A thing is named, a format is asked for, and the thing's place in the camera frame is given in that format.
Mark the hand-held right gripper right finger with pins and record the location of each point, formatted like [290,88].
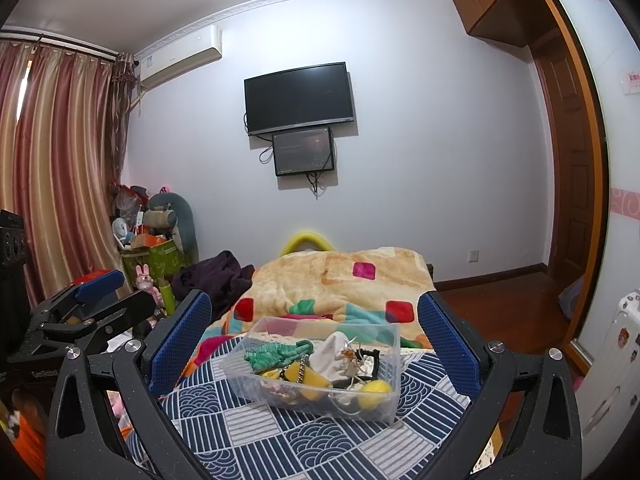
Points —
[447,345]

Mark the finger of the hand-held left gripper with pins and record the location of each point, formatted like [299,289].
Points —
[125,312]
[97,285]

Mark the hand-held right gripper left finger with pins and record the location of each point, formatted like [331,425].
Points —
[180,345]

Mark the clear plastic storage box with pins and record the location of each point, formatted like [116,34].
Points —
[240,365]

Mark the yellow plush toy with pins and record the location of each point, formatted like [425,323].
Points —
[375,391]

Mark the green knitted gloves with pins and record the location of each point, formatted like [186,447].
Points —
[272,352]

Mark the white floral cloth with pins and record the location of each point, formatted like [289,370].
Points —
[332,355]

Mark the yellow sponge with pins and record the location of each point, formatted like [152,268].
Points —
[312,377]

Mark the pink rabbit toy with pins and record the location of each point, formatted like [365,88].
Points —
[146,282]

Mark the green bottle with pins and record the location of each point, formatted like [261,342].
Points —
[167,297]

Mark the dark purple cloth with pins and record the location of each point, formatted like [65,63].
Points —
[215,280]

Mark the heap of bags and toys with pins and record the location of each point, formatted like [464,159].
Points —
[127,215]

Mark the grey plush toy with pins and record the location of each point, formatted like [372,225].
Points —
[172,215]

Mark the striped pink curtain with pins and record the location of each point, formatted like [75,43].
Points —
[60,160]

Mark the yellow patchwork blanket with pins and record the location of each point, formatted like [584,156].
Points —
[310,280]

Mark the blue patterned bed sheet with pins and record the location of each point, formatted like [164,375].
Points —
[300,445]

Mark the yellow curved headboard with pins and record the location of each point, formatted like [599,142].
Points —
[307,236]

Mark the white ribbed case with stickers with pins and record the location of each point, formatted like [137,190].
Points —
[617,360]

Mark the wooden door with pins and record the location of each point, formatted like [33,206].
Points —
[567,160]

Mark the white air conditioner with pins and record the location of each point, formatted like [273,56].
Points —
[180,57]

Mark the dark curtain rod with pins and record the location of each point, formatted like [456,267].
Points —
[65,42]

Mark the white pink wardrobe sticker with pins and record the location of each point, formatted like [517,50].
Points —
[631,82]

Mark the white wall socket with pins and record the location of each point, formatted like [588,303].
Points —
[473,256]

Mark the small black wall monitor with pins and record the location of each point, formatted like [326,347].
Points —
[302,152]

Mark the black wall television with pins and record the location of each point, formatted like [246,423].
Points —
[300,97]

